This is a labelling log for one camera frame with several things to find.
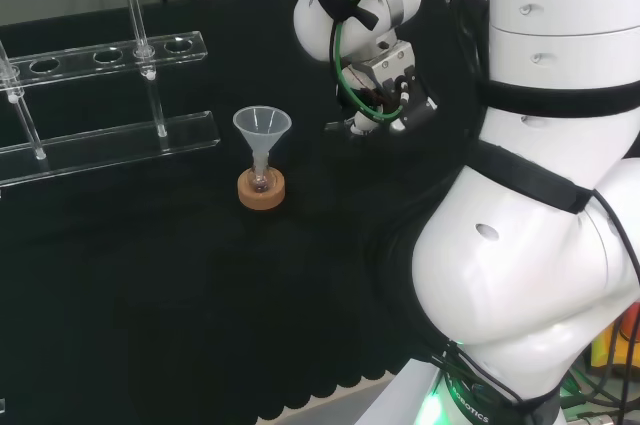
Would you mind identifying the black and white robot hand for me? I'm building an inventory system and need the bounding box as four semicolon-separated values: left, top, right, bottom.
337;40;440;137

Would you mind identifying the clear plastic funnel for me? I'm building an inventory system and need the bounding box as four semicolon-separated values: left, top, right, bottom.
232;105;293;182

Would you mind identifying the clear acrylic funnel stand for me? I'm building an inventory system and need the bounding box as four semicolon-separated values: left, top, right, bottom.
0;0;222;187

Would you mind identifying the small round-bottom glass flask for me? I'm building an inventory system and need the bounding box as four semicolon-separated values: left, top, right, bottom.
249;164;274;194

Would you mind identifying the black bench cloth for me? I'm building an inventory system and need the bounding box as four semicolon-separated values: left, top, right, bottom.
0;0;494;422

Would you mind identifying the yellow stop button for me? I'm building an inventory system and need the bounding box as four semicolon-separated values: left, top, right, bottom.
589;312;640;372

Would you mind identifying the cork ring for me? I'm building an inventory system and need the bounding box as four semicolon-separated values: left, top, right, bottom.
237;169;288;211

